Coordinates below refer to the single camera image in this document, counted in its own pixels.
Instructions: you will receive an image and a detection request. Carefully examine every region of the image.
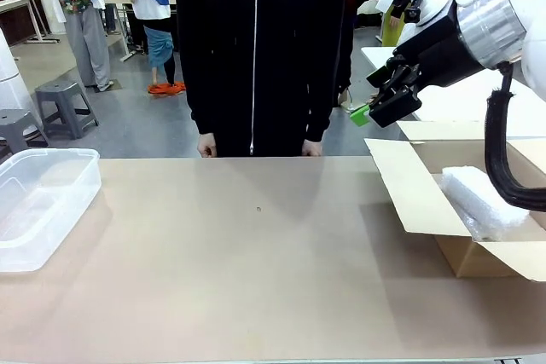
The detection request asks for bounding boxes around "grey plastic stool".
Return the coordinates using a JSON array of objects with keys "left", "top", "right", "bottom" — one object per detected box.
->
[
  {"left": 34, "top": 80, "right": 100, "bottom": 140},
  {"left": 0, "top": 108, "right": 50, "bottom": 154}
]

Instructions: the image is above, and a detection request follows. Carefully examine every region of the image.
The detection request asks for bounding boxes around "wooden background table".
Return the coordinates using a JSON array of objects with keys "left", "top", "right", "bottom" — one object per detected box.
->
[{"left": 0, "top": 0, "right": 61, "bottom": 45}]

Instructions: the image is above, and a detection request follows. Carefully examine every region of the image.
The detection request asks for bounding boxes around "white background table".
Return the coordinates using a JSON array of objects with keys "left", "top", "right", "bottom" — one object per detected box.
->
[{"left": 360, "top": 45, "right": 546, "bottom": 123}]

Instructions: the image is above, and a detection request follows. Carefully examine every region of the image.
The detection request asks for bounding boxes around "yellow-green chair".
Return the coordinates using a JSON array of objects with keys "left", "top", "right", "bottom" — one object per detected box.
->
[{"left": 381, "top": 13, "right": 407, "bottom": 48}]

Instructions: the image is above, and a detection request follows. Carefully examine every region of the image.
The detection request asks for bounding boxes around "black braided cable sleeve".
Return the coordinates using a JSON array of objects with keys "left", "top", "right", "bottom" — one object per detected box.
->
[{"left": 484, "top": 61, "right": 546, "bottom": 211}]

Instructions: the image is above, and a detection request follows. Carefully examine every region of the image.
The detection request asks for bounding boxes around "person's right hand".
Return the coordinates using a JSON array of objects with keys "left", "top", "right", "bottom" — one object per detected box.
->
[{"left": 197, "top": 133, "right": 219, "bottom": 159}]

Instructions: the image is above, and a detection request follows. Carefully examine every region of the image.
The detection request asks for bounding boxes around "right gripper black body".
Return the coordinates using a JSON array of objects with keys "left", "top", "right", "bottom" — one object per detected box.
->
[{"left": 392, "top": 22, "right": 485, "bottom": 89}]

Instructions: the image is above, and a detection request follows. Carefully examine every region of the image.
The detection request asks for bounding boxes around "small background desk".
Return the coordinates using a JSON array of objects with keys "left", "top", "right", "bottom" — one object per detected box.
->
[{"left": 104, "top": 0, "right": 142, "bottom": 62}]

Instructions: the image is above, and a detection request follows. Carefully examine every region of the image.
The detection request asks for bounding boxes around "clear plastic storage container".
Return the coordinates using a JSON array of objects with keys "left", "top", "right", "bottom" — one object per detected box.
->
[{"left": 0, "top": 147, "right": 102, "bottom": 274}]

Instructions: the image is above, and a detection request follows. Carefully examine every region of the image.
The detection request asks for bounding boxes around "person's left hand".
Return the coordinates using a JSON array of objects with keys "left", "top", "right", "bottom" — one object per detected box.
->
[{"left": 301, "top": 139, "right": 323, "bottom": 158}]

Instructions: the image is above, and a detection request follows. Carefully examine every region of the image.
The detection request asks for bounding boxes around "person's torso black hoodie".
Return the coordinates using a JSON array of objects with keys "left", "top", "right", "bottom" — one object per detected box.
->
[{"left": 174, "top": 0, "right": 355, "bottom": 159}]

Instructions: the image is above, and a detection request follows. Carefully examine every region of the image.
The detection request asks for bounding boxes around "person's left forearm black sleeve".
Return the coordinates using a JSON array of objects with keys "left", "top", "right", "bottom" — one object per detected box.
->
[{"left": 303, "top": 48, "right": 347, "bottom": 144}]

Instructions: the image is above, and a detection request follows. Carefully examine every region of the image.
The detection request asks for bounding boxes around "bystander in floral shirt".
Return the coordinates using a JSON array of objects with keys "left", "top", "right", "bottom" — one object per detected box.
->
[{"left": 29, "top": 0, "right": 115, "bottom": 92}]

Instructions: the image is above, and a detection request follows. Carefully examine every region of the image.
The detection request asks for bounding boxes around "brown cardboard box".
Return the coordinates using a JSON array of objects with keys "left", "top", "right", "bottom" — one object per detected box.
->
[{"left": 363, "top": 119, "right": 546, "bottom": 283}]

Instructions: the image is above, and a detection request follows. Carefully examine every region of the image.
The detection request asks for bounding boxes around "person's right forearm black sleeve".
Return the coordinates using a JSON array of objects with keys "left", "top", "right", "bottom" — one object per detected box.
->
[{"left": 176, "top": 48, "right": 215, "bottom": 137}]

